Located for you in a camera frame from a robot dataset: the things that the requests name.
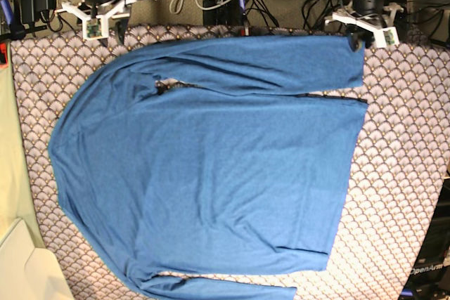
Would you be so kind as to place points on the fan-patterned table cloth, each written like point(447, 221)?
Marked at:
point(397, 172)

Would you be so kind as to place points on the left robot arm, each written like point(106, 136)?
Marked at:
point(377, 17)

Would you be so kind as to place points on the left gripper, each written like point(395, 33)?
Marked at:
point(363, 7)

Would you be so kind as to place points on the black OpenArm case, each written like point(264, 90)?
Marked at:
point(429, 277)

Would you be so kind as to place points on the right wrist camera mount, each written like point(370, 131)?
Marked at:
point(95, 21)

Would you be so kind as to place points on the white plastic bin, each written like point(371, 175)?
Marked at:
point(29, 272)

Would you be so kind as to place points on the blue long-sleeve T-shirt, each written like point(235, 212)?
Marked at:
point(179, 161)

